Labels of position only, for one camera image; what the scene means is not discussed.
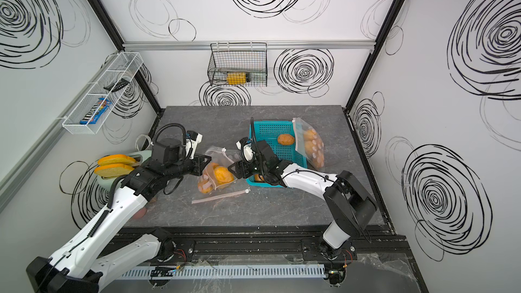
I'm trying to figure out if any white wire shelf basket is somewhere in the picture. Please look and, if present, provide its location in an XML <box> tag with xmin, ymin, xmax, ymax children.
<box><xmin>62</xmin><ymin>52</ymin><xmax>143</xmax><ymax>135</ymax></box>

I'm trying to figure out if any black remote control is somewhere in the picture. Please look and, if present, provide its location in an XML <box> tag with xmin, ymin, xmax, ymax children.
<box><xmin>104</xmin><ymin>79</ymin><xmax>130</xmax><ymax>93</ymax></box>

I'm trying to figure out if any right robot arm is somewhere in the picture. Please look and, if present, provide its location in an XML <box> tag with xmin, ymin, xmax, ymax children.
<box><xmin>229</xmin><ymin>137</ymin><xmax>378</xmax><ymax>258</ymax></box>

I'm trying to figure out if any white slotted cable duct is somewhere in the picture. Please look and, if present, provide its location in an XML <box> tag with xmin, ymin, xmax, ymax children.
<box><xmin>119</xmin><ymin>264</ymin><xmax>326</xmax><ymax>280</ymax></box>

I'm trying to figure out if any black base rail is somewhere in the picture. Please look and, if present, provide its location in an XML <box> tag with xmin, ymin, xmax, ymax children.
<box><xmin>104</xmin><ymin>225</ymin><xmax>412</xmax><ymax>262</ymax></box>

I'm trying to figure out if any teal plastic basket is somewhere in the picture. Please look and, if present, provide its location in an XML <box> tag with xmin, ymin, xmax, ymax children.
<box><xmin>246</xmin><ymin>119</ymin><xmax>313</xmax><ymax>191</ymax></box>

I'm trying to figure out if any red cup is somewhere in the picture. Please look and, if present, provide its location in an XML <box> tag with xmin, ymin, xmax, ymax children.
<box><xmin>133</xmin><ymin>208</ymin><xmax>147</xmax><ymax>219</ymax></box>

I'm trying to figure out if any white toaster cable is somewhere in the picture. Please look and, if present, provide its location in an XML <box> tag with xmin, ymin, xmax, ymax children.
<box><xmin>135</xmin><ymin>133</ymin><xmax>152</xmax><ymax>152</ymax></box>

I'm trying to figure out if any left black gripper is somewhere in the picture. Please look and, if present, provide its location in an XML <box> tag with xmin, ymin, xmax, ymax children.
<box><xmin>167</xmin><ymin>152</ymin><xmax>213</xmax><ymax>182</ymax></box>

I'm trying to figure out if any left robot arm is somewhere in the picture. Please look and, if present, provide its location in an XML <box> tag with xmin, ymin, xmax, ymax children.
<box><xmin>26</xmin><ymin>131</ymin><xmax>211</xmax><ymax>292</ymax></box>

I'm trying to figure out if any toast slice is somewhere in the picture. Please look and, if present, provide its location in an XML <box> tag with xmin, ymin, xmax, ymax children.
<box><xmin>94</xmin><ymin>164</ymin><xmax>134</xmax><ymax>179</ymax></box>
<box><xmin>98</xmin><ymin>154</ymin><xmax>136</xmax><ymax>166</ymax></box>

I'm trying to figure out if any potato top right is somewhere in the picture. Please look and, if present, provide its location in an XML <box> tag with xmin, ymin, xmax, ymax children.
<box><xmin>277</xmin><ymin>134</ymin><xmax>295</xmax><ymax>146</ymax></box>

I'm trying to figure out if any blue candy packet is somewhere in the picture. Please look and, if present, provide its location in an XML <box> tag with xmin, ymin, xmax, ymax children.
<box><xmin>80</xmin><ymin>98</ymin><xmax>112</xmax><ymax>125</ymax></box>

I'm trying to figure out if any clear zipper bag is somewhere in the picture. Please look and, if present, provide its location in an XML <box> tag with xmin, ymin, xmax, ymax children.
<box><xmin>191</xmin><ymin>189</ymin><xmax>250</xmax><ymax>205</ymax></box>
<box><xmin>292</xmin><ymin>117</ymin><xmax>325</xmax><ymax>171</ymax></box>
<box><xmin>198</xmin><ymin>146</ymin><xmax>241</xmax><ymax>194</ymax></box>

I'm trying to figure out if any upper toast slice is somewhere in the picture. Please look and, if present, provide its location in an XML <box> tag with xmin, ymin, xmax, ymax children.
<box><xmin>98</xmin><ymin>154</ymin><xmax>136</xmax><ymax>166</ymax></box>

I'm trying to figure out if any potato large middle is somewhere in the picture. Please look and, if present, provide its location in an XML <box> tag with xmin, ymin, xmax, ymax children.
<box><xmin>214</xmin><ymin>166</ymin><xmax>235</xmax><ymax>184</ymax></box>

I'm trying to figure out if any lower toast slice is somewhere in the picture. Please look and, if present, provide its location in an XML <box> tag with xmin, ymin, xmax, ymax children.
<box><xmin>94</xmin><ymin>164</ymin><xmax>134</xmax><ymax>179</ymax></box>

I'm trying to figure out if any potato centre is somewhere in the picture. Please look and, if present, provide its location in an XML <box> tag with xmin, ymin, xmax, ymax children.
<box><xmin>205</xmin><ymin>162</ymin><xmax>219</xmax><ymax>174</ymax></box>

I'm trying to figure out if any potato bottom left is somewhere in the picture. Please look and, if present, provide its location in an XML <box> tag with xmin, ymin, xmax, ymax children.
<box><xmin>254</xmin><ymin>174</ymin><xmax>265</xmax><ymax>183</ymax></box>

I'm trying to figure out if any mint green toaster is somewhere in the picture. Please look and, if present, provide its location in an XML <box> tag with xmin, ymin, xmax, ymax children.
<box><xmin>94</xmin><ymin>150</ymin><xmax>151</xmax><ymax>191</ymax></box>

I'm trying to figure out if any yellow item in basket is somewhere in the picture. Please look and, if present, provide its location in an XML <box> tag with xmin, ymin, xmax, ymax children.
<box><xmin>226</xmin><ymin>72</ymin><xmax>249</xmax><ymax>85</ymax></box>

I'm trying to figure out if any black wire wall basket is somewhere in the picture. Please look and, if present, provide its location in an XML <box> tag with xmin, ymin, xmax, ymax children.
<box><xmin>207</xmin><ymin>42</ymin><xmax>268</xmax><ymax>87</ymax></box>

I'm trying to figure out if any potato bagged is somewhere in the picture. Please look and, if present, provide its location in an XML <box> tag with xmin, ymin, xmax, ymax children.
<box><xmin>198</xmin><ymin>180</ymin><xmax>214</xmax><ymax>194</ymax></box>
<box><xmin>303</xmin><ymin>128</ymin><xmax>325</xmax><ymax>170</ymax></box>

